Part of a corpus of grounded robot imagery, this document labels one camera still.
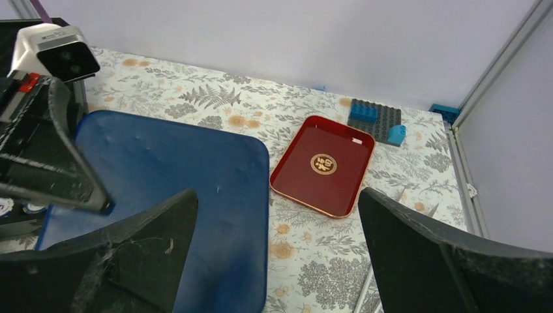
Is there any floral tablecloth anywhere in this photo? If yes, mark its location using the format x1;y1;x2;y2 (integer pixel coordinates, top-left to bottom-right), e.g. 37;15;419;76
0;45;470;313

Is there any grey lego baseplate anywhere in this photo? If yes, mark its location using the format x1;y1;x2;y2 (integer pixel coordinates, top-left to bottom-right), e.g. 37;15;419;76
347;98;402;144

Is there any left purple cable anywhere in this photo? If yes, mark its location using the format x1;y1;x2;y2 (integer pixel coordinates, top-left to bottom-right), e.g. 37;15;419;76
29;0;53;23

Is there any blue corner bracket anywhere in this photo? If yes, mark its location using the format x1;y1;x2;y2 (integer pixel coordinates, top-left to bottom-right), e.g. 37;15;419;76
429;104;460;125

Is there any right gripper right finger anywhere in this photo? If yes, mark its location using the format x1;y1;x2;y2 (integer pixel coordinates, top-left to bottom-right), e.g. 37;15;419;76
358;188;552;312

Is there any dark blue lego brick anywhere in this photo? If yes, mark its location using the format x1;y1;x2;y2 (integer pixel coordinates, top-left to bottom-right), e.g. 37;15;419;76
349;103;378;124

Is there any blue tin lid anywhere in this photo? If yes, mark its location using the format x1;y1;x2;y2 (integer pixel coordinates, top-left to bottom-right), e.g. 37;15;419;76
37;110;269;312

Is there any red square tray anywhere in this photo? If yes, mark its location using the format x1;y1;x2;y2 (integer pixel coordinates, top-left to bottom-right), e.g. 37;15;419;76
269;115;376;218

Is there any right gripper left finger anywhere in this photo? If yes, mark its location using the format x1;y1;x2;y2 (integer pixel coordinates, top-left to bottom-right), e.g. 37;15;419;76
1;189;198;312

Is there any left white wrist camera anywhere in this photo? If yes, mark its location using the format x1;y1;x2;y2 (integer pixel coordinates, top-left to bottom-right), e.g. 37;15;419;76
9;23;100;82

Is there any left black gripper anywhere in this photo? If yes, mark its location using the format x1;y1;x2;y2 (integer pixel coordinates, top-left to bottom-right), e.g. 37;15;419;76
0;71;115;216

